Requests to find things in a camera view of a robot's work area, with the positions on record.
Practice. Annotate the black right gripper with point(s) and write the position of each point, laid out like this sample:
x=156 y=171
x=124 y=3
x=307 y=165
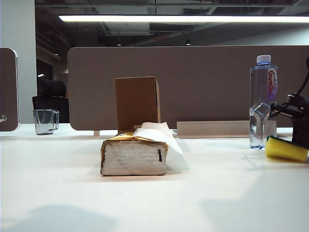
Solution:
x=298 y=106

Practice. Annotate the yellow sponge with green scourer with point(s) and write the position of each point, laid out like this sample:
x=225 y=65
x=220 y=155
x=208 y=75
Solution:
x=282 y=149

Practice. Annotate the clear plastic water bottle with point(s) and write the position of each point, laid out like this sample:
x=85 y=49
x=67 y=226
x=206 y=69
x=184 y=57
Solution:
x=262 y=84

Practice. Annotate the large brown desk divider panel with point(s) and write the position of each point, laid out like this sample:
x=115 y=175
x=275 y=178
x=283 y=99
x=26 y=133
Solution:
x=205 y=84

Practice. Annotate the white tissue sheet sticking out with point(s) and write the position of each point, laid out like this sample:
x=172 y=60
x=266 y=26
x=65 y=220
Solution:
x=160 y=134

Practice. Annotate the small ceiling spot lamp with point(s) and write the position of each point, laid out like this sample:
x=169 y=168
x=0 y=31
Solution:
x=188 y=42

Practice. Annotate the long ceiling light strip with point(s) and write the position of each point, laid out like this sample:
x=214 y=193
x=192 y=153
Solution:
x=181 y=18

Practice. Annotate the brown cardboard box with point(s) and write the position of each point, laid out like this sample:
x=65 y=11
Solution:
x=137 y=101

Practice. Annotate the paper tissue pack yellow wrapper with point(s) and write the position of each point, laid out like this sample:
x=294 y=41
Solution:
x=132 y=159

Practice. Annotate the black office chair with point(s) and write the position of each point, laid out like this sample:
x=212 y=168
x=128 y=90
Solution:
x=50 y=104

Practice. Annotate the clear glass mug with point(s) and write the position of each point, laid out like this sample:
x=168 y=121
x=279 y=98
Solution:
x=45 y=122

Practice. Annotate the small brown desk divider panel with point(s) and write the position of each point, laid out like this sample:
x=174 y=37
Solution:
x=8 y=84

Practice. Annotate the metal hook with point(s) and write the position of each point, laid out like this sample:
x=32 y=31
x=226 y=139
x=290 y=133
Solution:
x=3 y=118

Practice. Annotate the white divider bracket foot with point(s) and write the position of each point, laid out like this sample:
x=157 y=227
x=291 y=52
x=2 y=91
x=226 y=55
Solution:
x=96 y=133

